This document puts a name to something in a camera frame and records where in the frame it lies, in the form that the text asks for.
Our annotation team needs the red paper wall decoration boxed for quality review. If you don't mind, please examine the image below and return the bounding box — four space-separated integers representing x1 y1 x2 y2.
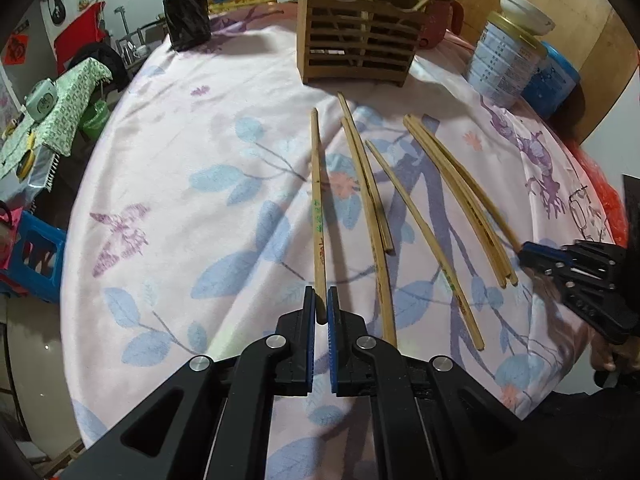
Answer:
1 34 30 65

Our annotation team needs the pink floral tablecloth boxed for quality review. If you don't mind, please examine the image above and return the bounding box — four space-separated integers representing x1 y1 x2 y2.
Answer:
60 2 626 480

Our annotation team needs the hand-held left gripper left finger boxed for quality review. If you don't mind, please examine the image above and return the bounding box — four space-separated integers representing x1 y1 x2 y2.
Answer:
60 285 317 480

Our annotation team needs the blue box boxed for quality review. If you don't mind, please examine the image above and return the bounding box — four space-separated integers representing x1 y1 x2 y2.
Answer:
521 41 582 117

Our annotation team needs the wooden slatted chopstick holder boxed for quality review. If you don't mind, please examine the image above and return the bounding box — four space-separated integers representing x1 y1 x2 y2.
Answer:
297 0 427 87

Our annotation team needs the white tin can gold lid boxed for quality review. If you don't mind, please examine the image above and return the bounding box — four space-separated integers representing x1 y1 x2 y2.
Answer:
467 10 549 109

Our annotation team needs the green bucket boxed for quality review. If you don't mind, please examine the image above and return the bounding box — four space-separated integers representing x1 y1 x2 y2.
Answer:
79 100 112 142

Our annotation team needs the red plastic bag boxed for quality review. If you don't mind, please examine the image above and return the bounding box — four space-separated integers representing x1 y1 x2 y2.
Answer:
580 150 631 246

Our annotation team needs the black twisted container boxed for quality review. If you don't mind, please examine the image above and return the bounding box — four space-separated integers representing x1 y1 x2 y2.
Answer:
163 0 212 52

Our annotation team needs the red electric pot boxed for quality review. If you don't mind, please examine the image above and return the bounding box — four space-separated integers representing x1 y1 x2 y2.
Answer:
416 0 465 51

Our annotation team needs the white bowl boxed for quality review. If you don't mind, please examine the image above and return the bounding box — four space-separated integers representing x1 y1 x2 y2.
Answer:
499 0 557 37

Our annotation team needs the dark clothing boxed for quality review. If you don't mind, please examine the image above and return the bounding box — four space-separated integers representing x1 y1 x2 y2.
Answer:
520 385 640 480

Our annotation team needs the blue plastic stool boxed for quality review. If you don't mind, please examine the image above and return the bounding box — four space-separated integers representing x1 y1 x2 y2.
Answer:
9 211 67 305

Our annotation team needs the small green rice cooker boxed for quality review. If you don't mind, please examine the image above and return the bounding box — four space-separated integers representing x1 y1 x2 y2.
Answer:
25 78 62 119

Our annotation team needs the person's right hand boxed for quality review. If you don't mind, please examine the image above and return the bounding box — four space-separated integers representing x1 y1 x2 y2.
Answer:
590 332 640 391

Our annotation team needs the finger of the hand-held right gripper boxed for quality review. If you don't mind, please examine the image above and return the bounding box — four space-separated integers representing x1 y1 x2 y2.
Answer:
519 241 627 264
525 259 578 283

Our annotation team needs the green floral cloth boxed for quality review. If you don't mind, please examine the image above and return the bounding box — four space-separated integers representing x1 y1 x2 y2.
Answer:
0 57 114 178

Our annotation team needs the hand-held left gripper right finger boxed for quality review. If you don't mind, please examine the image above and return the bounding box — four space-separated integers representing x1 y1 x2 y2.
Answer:
327 286 551 480

